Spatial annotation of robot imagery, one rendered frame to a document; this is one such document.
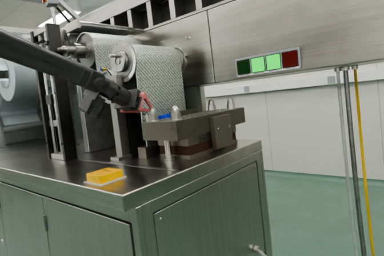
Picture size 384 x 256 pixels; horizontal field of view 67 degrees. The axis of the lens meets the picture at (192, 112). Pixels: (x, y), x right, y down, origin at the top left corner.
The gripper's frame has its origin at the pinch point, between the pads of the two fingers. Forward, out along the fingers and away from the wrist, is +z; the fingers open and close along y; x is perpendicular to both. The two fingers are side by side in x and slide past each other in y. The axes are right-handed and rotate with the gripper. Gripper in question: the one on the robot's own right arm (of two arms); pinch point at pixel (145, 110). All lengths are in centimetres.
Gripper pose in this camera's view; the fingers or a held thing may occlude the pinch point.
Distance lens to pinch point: 104.4
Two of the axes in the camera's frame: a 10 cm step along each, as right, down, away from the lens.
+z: 6.2, 4.0, 6.8
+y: 7.5, -0.6, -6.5
